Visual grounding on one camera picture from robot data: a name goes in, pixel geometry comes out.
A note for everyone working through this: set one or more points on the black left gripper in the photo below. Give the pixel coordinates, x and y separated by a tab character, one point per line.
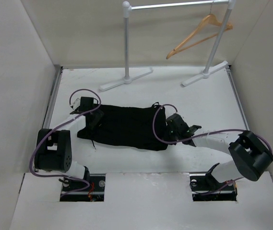
98	115

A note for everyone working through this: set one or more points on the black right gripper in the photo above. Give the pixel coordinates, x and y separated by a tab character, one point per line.
168	128

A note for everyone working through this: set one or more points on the black trousers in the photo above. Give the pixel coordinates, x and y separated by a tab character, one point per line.
129	127

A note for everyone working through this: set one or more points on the wooden clothes hanger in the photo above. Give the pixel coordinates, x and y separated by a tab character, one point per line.
195	38

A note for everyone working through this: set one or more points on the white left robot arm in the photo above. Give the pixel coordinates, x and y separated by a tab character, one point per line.
54	149

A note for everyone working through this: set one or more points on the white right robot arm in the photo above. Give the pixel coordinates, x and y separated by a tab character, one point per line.
251	156

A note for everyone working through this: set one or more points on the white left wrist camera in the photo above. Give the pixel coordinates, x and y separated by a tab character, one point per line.
76	104

